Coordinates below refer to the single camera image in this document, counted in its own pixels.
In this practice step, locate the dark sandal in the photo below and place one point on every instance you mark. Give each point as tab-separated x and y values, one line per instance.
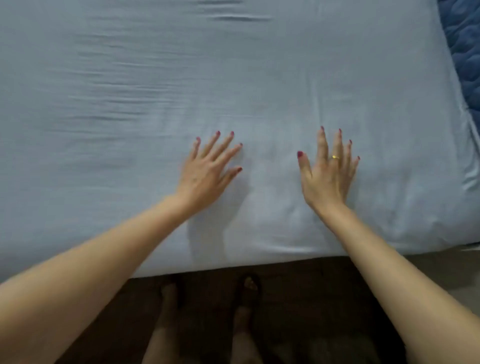
249	290

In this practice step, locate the person's right middle finger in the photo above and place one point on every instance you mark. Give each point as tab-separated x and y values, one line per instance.
338	146

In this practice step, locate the person's left leg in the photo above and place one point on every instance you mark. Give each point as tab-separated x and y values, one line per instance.
165	330

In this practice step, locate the light blue bed sheet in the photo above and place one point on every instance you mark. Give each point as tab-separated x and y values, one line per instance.
150	93

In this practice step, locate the person's right forearm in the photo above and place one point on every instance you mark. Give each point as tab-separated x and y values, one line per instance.
397	281

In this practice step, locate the dark blue quilted blanket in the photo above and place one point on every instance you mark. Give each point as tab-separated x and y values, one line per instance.
465	41

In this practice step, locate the person's right leg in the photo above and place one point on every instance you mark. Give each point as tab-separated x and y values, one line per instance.
245	333

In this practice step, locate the person's left forearm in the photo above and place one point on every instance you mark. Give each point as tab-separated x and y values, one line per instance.
82	273

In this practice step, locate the person's left little finger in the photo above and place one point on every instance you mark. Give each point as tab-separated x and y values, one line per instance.
195	148

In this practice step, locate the person's leg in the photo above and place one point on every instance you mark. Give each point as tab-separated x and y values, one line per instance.
245	333
165	330

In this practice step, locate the person's left thumb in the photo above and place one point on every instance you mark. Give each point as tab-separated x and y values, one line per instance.
231	174

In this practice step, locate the person's right little finger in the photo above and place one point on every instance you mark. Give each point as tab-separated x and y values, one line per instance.
354	167

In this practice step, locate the person's left middle finger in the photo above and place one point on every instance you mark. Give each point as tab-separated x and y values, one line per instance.
222	145

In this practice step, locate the person's right thumb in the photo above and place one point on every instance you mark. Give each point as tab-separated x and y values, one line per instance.
304	165

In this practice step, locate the person's right hand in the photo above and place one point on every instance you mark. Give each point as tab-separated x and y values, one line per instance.
326	183

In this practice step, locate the person's left hand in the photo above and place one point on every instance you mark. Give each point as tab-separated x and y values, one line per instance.
202	180

